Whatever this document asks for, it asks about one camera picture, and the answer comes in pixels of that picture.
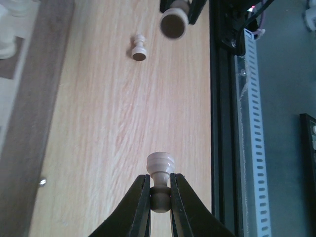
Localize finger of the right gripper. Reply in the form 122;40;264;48
188;0;207;25
159;0;173;13

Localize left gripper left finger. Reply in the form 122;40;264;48
90;175;151;237

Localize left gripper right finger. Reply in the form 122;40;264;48
170;173;234;237

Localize white chess piece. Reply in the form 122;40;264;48
0;4;16;59
160;0;190;40

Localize white chess pawn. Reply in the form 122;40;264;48
131;34;147;61
147;152;175;213

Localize wooden chess board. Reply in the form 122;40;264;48
0;0;75;237

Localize black frame rail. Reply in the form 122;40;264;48
209;0;244;237

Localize white slotted cable duct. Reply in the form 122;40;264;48
244;29;272;237

